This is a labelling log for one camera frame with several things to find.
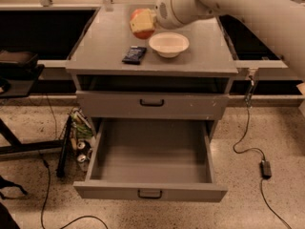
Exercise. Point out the soda can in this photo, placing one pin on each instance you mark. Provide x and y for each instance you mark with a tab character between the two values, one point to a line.
81	145
83	162

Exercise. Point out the white paper bowl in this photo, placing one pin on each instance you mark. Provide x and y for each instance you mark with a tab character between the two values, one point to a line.
169	44

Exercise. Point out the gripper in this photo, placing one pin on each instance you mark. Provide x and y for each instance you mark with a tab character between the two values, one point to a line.
163	13

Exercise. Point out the upper soda can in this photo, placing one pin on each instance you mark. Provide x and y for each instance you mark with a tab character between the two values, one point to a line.
81	145

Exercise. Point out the closed grey upper drawer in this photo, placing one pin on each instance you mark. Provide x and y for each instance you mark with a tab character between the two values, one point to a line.
152	105

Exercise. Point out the open grey lower drawer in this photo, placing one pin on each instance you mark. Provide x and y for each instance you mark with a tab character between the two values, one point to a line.
166	160

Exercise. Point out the lower soda can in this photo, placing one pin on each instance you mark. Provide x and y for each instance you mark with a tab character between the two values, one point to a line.
83	162

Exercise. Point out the red apple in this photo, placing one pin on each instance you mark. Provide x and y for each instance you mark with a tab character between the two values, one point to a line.
143	34

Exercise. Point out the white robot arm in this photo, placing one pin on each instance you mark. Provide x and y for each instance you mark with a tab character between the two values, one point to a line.
279	24

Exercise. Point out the grey drawer cabinet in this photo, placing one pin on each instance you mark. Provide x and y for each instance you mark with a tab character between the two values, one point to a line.
206	67

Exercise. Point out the black power adapter with cable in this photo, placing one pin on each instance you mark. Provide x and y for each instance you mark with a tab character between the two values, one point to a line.
264	165

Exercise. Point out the black side table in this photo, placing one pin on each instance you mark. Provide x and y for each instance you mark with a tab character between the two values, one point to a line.
22	88

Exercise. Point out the green snack bags pile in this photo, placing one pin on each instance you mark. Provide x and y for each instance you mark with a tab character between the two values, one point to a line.
81	128

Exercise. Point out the dark blue snack bag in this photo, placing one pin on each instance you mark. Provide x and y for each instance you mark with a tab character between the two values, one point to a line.
134	55

